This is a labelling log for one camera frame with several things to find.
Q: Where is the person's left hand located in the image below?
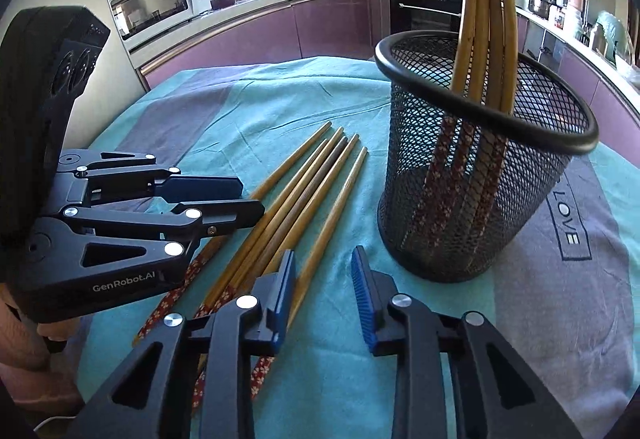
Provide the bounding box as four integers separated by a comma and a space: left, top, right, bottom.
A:
1, 283, 82, 415

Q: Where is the teal and purple tablecloth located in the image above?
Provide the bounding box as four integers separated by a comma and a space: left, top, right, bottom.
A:
74, 56, 640, 439

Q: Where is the white microwave oven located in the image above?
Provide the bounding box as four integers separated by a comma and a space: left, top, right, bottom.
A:
109, 0, 212, 51

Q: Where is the black mesh utensil cup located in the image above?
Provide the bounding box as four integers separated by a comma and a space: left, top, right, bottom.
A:
374, 31, 599, 283

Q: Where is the black built-in oven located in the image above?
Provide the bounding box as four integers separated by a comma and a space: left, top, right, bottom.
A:
390, 0, 462, 33

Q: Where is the mint green appliance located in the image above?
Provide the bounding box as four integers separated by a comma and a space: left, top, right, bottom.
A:
597, 10, 634, 63

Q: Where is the steel stock pot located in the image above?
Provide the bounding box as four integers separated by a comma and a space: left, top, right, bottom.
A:
526, 0, 556, 20

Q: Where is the pink kettle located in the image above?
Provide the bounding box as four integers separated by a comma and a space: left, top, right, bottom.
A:
563, 0, 588, 38

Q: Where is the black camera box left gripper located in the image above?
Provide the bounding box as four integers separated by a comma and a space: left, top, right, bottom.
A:
1, 6, 110, 277

